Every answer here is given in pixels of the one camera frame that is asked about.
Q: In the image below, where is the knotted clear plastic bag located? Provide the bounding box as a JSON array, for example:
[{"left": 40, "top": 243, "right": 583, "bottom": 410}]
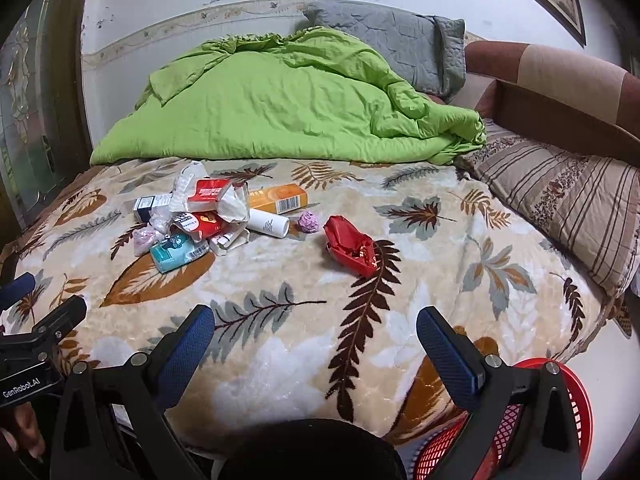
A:
[{"left": 132, "top": 206, "right": 172, "bottom": 257}]

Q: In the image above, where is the white blue medicine box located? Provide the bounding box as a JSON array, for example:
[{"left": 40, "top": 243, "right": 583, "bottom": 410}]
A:
[{"left": 132, "top": 193, "right": 171, "bottom": 223}]

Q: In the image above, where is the white red tablet box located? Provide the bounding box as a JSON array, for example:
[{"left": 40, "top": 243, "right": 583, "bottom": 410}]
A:
[{"left": 208, "top": 226, "right": 250, "bottom": 257}]

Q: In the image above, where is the red white plastic bag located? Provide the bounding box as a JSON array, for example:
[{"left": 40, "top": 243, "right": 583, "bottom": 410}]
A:
[{"left": 169, "top": 162, "right": 250, "bottom": 242}]

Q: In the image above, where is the white plastic bottle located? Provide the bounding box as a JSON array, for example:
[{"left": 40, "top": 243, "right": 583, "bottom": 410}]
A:
[{"left": 246, "top": 208, "right": 290, "bottom": 238}]

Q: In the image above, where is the orange medicine box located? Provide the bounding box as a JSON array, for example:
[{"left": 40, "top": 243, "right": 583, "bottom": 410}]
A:
[{"left": 248, "top": 183, "right": 308, "bottom": 214}]

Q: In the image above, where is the person's left hand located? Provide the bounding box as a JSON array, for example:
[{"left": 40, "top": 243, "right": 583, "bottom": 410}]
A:
[{"left": 1, "top": 402, "right": 46, "bottom": 460}]

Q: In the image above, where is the red plastic mesh basket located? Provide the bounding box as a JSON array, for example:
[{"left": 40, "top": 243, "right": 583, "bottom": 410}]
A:
[{"left": 407, "top": 363, "right": 592, "bottom": 479}]

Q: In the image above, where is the teal medicine box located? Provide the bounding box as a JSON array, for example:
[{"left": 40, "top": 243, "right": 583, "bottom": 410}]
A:
[{"left": 150, "top": 233, "right": 209, "bottom": 274}]

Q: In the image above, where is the glass panel wooden door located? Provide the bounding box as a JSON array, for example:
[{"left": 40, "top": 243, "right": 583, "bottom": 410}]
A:
[{"left": 1, "top": 0, "right": 91, "bottom": 243}]

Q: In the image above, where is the striped floral pillow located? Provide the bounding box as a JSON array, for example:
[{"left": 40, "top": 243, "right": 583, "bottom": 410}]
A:
[{"left": 456, "top": 119, "right": 639, "bottom": 298}]

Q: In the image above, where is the leaf pattern blanket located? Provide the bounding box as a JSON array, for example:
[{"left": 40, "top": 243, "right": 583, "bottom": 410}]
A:
[{"left": 1, "top": 158, "right": 608, "bottom": 448}]

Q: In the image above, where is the purple crumpled paper ball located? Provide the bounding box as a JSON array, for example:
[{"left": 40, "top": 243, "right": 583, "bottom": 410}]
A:
[{"left": 296, "top": 210, "right": 320, "bottom": 234}]

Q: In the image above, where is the red crumpled wrapper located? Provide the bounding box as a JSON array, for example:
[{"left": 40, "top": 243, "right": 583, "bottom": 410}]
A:
[{"left": 323, "top": 216, "right": 378, "bottom": 278}]

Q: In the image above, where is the green quilt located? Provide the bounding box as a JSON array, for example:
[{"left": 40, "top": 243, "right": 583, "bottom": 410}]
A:
[{"left": 91, "top": 27, "right": 486, "bottom": 165}]

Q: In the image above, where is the brown upholstered headboard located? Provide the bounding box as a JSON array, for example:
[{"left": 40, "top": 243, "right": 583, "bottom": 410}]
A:
[{"left": 448, "top": 40, "right": 639, "bottom": 167}]

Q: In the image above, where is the grey quilted pillow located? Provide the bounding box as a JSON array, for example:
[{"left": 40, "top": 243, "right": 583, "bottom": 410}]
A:
[{"left": 304, "top": 0, "right": 466, "bottom": 100}]

